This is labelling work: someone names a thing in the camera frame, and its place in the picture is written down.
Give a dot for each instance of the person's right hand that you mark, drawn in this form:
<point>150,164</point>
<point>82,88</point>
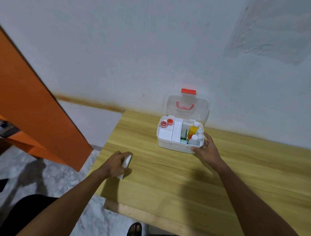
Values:
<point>210,153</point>

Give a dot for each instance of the person's left hand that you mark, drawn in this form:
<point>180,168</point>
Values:
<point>110,167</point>

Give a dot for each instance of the person's right thumb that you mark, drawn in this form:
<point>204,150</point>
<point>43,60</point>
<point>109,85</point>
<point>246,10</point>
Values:
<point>197,149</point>

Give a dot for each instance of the person's left fingers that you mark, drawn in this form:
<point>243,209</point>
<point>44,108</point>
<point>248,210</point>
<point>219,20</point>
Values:
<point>121,153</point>

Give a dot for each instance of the white spray bottle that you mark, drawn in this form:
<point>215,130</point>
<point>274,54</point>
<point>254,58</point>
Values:
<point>126,162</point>

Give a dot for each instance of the white medicine box clear lid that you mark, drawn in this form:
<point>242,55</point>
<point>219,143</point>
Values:
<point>170,143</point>

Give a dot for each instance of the person's left forearm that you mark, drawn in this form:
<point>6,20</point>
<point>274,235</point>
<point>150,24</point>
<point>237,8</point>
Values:
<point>68,204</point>

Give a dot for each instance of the person's right forearm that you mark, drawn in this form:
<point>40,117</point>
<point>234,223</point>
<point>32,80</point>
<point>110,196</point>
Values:
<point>250,204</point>

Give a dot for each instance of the small white bottle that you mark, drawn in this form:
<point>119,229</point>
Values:
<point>200,139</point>
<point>199,131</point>
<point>194,140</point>

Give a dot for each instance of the green medicine packet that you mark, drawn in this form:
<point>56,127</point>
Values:
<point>183,136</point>

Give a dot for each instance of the yellow bottle white cap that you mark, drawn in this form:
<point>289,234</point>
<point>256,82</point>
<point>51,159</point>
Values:
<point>193,130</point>

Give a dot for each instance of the white inner tray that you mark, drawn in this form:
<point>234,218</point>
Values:
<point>170,132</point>

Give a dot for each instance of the red box latch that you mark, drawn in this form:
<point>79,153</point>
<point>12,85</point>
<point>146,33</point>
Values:
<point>188,91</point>

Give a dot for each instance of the person's black sandal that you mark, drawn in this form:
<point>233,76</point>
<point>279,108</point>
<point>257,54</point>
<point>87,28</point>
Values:
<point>134,229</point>

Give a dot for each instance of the orange wooden panel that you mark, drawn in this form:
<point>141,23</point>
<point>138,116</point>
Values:
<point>36,116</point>

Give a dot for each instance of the person's black shorts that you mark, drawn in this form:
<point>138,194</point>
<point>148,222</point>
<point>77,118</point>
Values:
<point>21,214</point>

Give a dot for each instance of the dark printed item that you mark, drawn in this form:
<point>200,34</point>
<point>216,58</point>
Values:
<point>7,128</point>

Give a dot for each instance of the clear plastic sheet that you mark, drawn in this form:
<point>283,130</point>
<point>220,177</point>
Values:
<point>269,26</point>

